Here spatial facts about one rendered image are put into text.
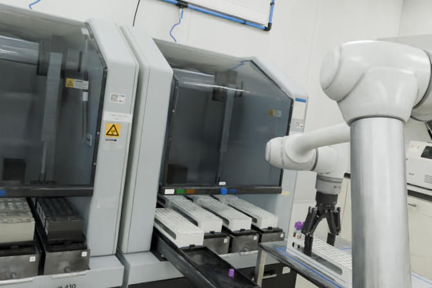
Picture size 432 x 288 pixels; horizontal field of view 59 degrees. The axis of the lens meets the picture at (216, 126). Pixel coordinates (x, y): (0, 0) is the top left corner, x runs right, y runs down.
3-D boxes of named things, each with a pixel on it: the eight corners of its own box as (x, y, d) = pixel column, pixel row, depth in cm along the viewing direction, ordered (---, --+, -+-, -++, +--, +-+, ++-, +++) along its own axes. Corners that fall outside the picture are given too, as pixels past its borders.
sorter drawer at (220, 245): (135, 206, 204) (138, 189, 204) (159, 205, 212) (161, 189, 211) (204, 262, 143) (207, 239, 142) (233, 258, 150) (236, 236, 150)
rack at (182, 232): (146, 223, 158) (148, 208, 158) (168, 222, 163) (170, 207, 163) (178, 251, 133) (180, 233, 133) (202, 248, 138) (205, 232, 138)
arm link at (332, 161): (337, 174, 140) (303, 170, 138) (343, 132, 139) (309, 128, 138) (350, 180, 129) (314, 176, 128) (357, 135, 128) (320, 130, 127)
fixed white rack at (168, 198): (143, 195, 202) (144, 183, 201) (161, 195, 207) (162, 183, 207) (166, 212, 177) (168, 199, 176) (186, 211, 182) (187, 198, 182)
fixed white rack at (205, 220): (168, 213, 175) (170, 200, 175) (187, 212, 181) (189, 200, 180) (200, 236, 150) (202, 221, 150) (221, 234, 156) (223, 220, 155)
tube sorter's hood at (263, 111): (118, 167, 186) (134, 37, 182) (221, 170, 218) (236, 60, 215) (161, 196, 142) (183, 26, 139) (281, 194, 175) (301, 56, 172)
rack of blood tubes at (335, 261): (285, 250, 143) (287, 234, 143) (305, 248, 148) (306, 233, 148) (348, 288, 117) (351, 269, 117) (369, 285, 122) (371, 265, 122)
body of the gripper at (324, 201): (326, 195, 129) (323, 221, 129) (344, 194, 133) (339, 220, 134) (310, 189, 135) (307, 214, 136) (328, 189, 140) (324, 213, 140)
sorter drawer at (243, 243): (162, 204, 212) (164, 189, 212) (184, 204, 220) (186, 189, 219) (236, 258, 151) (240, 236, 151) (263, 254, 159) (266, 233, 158)
